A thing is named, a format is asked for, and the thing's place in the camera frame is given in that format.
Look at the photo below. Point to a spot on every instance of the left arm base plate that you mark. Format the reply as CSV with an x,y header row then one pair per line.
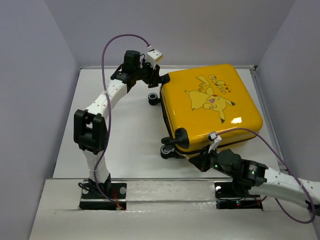
x,y
92,199

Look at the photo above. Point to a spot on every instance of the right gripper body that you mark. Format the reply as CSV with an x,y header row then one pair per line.
x,y
212,158

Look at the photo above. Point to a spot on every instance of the silver front rail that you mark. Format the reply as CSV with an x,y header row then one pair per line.
x,y
215,179

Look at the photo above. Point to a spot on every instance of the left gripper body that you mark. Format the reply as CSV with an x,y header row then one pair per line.
x,y
146,72

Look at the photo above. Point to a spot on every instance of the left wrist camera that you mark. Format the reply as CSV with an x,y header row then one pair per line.
x,y
153,57

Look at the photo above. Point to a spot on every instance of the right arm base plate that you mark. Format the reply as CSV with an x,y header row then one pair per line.
x,y
227,198

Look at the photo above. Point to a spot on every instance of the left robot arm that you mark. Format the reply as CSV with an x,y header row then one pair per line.
x,y
92,126

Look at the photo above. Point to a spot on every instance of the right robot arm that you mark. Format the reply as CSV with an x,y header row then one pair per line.
x,y
255,178

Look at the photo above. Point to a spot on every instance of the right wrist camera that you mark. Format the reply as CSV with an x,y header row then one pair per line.
x,y
215,140

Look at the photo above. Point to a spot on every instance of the yellow hard-shell suitcase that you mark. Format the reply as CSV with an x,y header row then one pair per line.
x,y
198,101

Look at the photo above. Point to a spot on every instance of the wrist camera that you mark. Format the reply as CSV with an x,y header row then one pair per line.
x,y
215,140
153,57

